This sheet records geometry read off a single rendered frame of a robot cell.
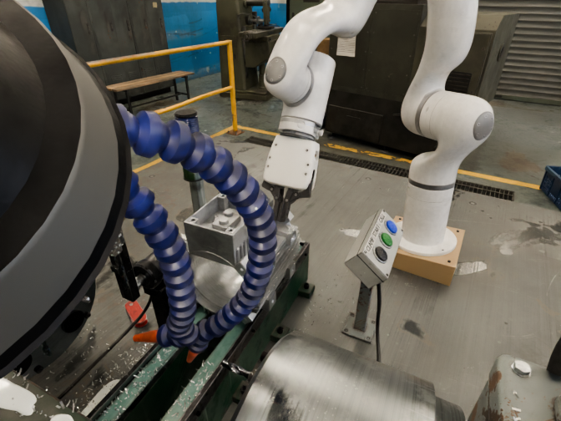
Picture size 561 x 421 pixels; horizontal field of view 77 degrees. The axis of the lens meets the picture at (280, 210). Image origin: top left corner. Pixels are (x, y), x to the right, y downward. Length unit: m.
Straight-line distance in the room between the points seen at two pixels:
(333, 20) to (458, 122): 0.38
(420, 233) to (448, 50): 0.47
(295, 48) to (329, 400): 0.53
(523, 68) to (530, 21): 0.66
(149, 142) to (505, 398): 0.38
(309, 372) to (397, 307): 0.62
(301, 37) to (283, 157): 0.22
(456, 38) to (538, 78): 6.17
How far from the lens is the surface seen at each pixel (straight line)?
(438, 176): 1.00
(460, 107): 0.92
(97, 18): 5.97
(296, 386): 0.38
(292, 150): 0.70
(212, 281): 0.78
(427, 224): 1.06
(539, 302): 1.16
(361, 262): 0.67
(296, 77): 0.65
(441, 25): 0.92
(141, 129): 0.18
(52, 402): 0.45
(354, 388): 0.38
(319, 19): 0.69
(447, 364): 0.91
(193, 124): 0.98
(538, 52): 7.02
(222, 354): 0.71
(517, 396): 0.44
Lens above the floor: 1.48
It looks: 31 degrees down
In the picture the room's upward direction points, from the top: straight up
